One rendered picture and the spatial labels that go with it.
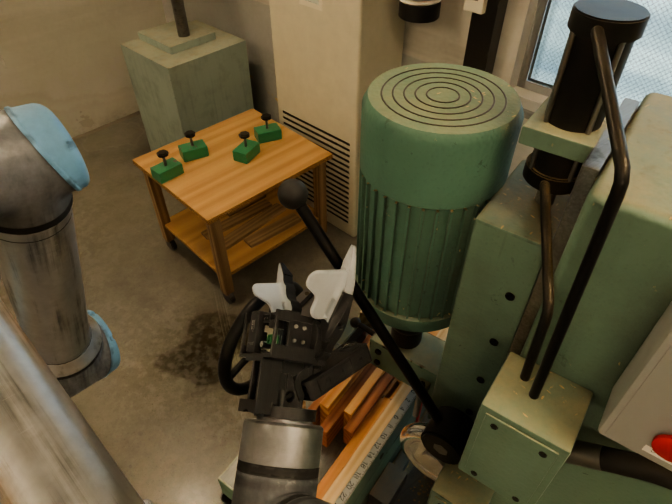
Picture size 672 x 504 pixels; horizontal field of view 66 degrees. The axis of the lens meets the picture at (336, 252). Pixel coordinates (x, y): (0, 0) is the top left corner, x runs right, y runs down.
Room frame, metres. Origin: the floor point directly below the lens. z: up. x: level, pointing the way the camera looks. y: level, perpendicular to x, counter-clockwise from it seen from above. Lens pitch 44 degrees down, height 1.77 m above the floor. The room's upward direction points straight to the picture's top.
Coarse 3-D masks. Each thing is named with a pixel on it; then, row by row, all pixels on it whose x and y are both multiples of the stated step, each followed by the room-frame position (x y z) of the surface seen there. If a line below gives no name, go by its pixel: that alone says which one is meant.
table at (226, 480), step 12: (408, 420) 0.47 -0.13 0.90; (336, 444) 0.42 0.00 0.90; (396, 444) 0.44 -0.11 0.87; (324, 456) 0.40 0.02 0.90; (336, 456) 0.40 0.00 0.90; (228, 468) 0.38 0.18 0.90; (324, 468) 0.38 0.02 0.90; (228, 480) 0.36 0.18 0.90; (372, 480) 0.37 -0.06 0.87; (228, 492) 0.35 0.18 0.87
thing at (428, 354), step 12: (384, 324) 0.55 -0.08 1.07; (372, 336) 0.53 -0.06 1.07; (432, 336) 0.53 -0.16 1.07; (372, 348) 0.52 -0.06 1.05; (384, 348) 0.50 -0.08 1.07; (420, 348) 0.50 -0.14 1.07; (432, 348) 0.50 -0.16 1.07; (372, 360) 0.52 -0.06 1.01; (384, 360) 0.50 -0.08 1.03; (408, 360) 0.48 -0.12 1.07; (420, 360) 0.48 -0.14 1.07; (432, 360) 0.48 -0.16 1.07; (396, 372) 0.49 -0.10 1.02; (420, 372) 0.47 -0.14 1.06; (432, 372) 0.46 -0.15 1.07; (408, 384) 0.47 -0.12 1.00; (432, 384) 0.45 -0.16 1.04
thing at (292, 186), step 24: (288, 192) 0.46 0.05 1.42; (312, 216) 0.45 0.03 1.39; (336, 264) 0.43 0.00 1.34; (360, 288) 0.42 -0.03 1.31; (384, 336) 0.39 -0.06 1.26; (432, 408) 0.34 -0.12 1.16; (456, 408) 0.35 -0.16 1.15; (432, 432) 0.32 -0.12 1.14; (456, 432) 0.32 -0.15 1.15; (456, 456) 0.29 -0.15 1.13
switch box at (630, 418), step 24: (648, 336) 0.27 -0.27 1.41; (648, 360) 0.23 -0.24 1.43; (624, 384) 0.24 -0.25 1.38; (648, 384) 0.22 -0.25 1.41; (624, 408) 0.22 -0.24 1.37; (648, 408) 0.21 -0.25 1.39; (600, 432) 0.23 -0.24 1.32; (624, 432) 0.22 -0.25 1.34; (648, 432) 0.21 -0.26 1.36; (648, 456) 0.20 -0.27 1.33
